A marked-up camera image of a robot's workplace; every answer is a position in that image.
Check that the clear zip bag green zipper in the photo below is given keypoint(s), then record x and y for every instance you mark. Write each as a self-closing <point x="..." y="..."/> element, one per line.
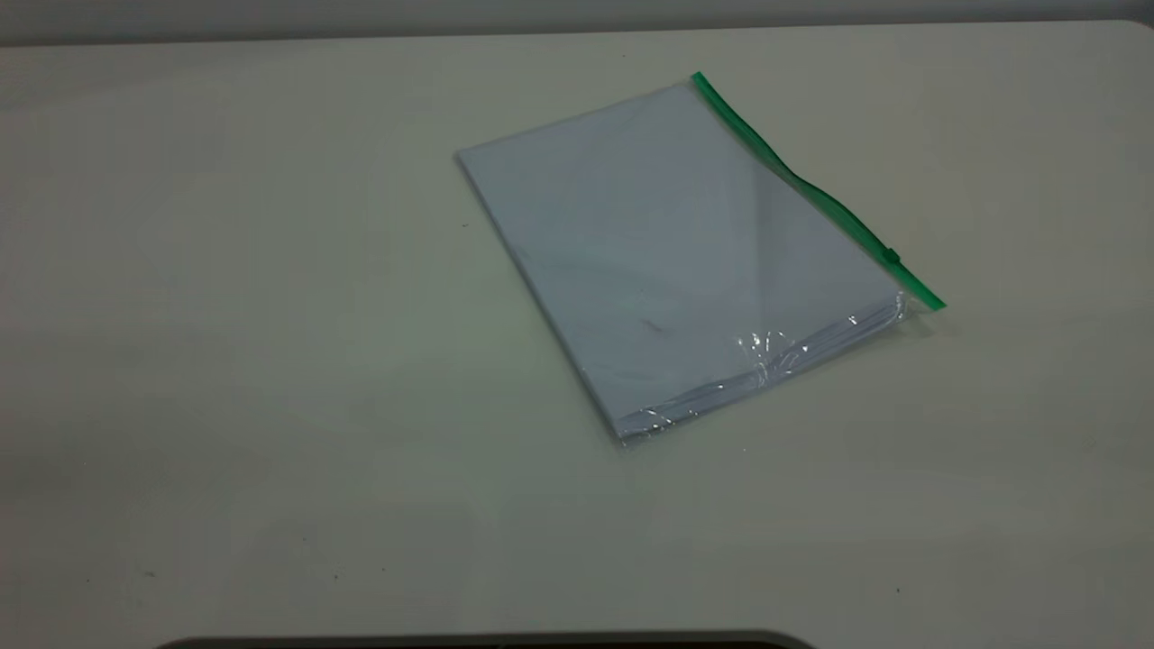
<point x="676" y="252"/>

